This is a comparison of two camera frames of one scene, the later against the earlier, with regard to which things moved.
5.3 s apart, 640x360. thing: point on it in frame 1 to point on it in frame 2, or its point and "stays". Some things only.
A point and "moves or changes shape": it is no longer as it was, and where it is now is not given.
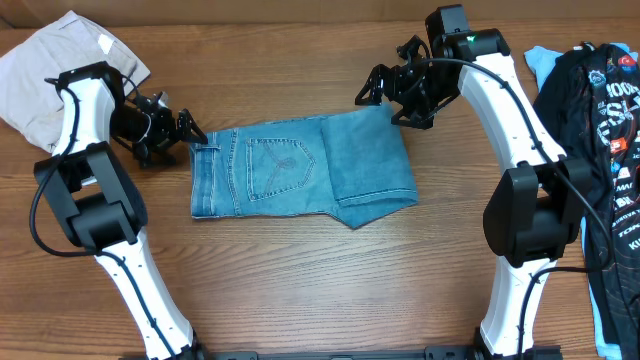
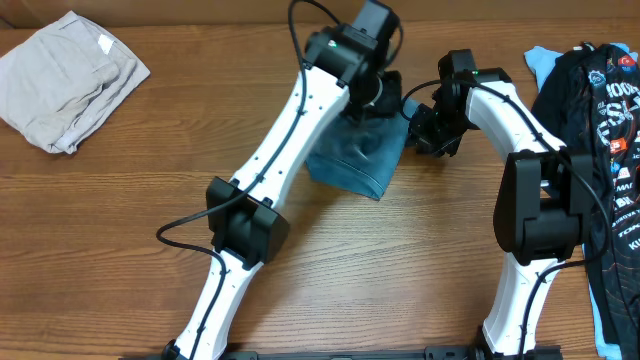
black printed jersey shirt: (590, 107) stays
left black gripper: (168, 136) to (390, 104)
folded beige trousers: (31, 104) stays
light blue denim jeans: (356, 164) moves or changes shape
